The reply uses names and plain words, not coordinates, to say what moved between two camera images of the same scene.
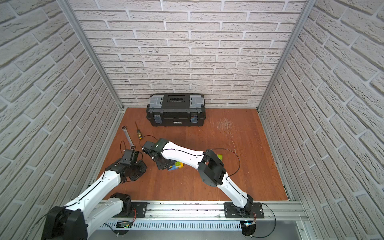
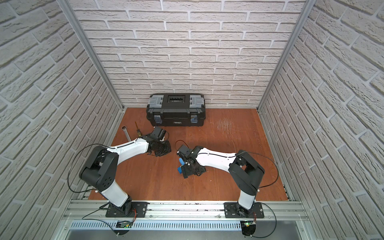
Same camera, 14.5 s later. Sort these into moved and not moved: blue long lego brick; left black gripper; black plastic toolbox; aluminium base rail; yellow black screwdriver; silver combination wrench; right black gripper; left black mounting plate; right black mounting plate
Moved: blue long lego brick; left black gripper; right black gripper
Not moved: aluminium base rail; left black mounting plate; black plastic toolbox; silver combination wrench; yellow black screwdriver; right black mounting plate
